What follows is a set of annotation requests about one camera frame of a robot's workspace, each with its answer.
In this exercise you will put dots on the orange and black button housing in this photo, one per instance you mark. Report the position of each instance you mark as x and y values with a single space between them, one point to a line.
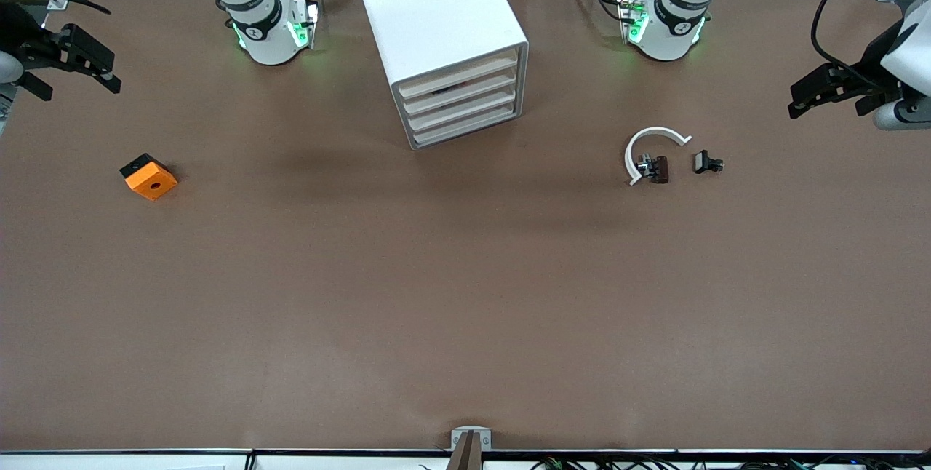
153 182

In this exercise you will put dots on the white curved plastic part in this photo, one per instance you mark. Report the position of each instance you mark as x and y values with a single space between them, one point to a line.
628 161

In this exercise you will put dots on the dark brown connector block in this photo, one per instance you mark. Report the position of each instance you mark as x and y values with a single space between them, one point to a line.
660 169

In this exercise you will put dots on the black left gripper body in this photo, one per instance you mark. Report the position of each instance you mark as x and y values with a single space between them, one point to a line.
870 62

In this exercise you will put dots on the white four-drawer cabinet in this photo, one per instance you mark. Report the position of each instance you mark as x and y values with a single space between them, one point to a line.
436 12

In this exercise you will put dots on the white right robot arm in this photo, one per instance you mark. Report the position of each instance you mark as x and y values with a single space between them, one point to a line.
269 41

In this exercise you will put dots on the white cabinet drawer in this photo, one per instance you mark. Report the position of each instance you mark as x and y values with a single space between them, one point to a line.
465 124
458 76
465 90
462 108

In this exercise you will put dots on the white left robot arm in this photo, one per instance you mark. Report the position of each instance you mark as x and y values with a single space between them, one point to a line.
669 41

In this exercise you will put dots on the grey metal bracket plate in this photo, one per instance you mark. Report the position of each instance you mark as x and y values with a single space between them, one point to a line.
458 435

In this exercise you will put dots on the small black clip part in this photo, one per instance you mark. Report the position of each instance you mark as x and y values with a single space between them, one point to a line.
702 161

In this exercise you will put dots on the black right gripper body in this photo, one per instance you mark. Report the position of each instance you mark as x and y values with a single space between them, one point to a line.
22 39

